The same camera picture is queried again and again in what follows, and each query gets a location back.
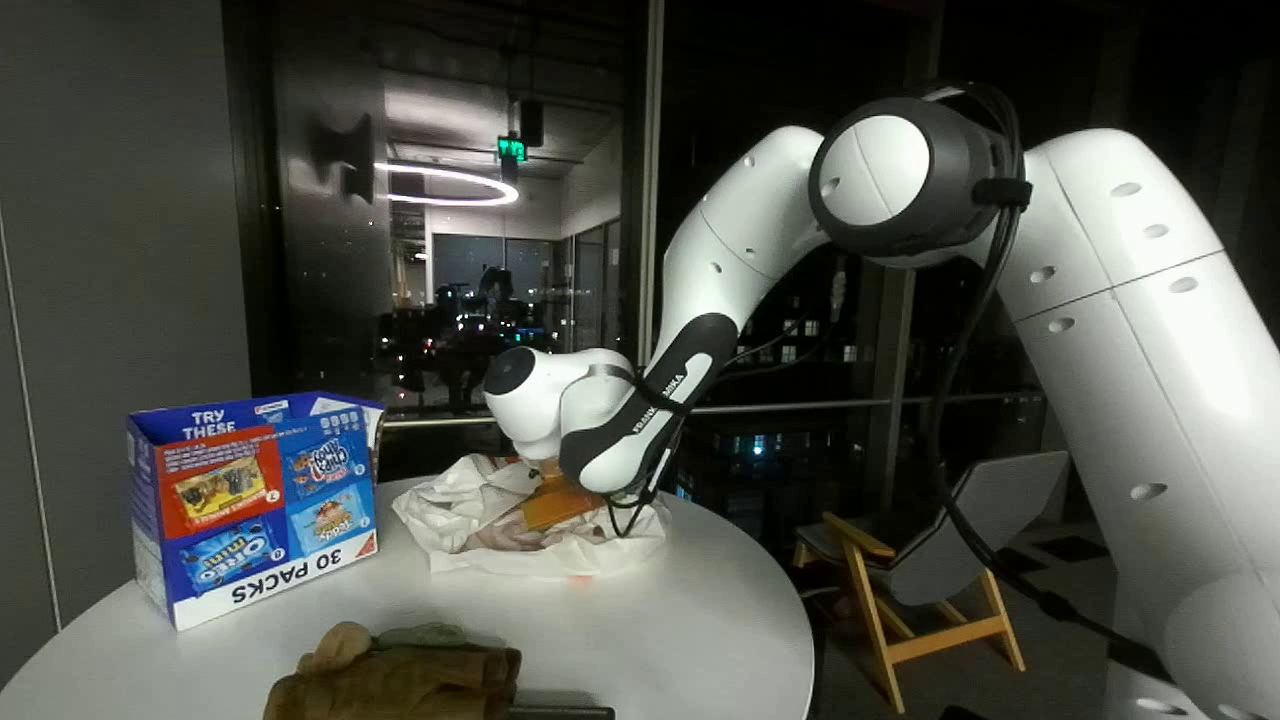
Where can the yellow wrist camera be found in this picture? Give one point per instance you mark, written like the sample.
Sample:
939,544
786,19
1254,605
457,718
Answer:
563,506

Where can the brown toy moose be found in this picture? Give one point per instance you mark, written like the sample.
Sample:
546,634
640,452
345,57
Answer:
401,682

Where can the green exit sign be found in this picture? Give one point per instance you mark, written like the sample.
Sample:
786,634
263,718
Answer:
515,148

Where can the white plastic bag red logo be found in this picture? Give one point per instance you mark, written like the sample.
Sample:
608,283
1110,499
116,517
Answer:
466,527

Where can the white horizontal window rail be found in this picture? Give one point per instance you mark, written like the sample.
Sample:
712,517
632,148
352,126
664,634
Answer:
826,405

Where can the white window post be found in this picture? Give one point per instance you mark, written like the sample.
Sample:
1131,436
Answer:
650,160

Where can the blue snack variety box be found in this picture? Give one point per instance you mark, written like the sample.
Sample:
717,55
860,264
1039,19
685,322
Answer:
252,506

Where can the wooden chair grey seat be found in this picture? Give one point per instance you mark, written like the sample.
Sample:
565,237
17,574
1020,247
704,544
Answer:
962,544

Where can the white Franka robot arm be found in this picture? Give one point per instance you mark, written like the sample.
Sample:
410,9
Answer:
1133,333

